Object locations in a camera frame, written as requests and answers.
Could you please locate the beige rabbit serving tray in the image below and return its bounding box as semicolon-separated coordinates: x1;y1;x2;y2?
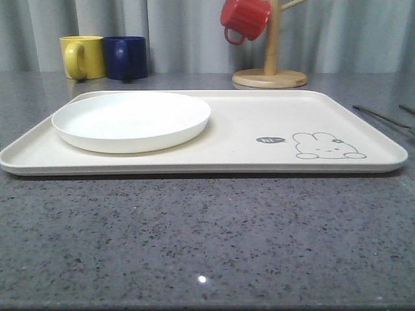
1;90;408;176

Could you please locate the silver fork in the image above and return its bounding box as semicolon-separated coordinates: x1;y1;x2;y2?
352;105;414;136

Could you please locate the red ribbed mug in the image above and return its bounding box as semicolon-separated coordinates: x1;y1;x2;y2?
220;0;271;45

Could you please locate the dark blue mug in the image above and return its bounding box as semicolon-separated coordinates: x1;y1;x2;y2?
103;36;148;80

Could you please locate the wooden mug tree stand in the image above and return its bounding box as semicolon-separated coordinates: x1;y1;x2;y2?
232;0;307;89

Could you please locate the white round plate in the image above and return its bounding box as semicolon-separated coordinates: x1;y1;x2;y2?
51;91;211;154

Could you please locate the yellow mug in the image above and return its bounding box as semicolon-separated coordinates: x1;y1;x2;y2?
60;36;106;80

